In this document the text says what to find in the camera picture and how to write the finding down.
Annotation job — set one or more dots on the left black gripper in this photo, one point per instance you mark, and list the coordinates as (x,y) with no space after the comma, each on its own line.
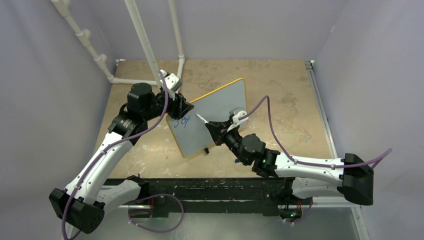
(176,112)

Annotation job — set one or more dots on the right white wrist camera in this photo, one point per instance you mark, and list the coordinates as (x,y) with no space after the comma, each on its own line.
(237,117)

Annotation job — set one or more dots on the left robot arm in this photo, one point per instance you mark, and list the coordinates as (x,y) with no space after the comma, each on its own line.
(82,204)

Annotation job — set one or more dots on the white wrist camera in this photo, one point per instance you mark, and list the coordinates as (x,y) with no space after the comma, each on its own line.
(237,117)
(173,83)

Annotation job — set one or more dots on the white PVC pipe frame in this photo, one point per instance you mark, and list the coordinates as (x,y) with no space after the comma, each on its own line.
(84,35)

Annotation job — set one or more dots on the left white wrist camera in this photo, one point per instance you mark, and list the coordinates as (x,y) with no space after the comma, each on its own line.
(173,83)

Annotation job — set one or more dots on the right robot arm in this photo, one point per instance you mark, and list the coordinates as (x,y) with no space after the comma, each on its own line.
(349,177)

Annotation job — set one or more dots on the aluminium table frame rail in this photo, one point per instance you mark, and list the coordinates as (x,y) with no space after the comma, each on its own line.
(334,202)

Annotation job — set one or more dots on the yellow framed whiteboard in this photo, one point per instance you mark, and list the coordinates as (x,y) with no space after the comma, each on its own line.
(190,132)

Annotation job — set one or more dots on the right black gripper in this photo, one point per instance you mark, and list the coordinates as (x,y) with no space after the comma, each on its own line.
(220,128)

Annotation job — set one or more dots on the whiteboard marker pen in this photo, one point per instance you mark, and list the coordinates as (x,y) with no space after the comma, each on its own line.
(202,118)

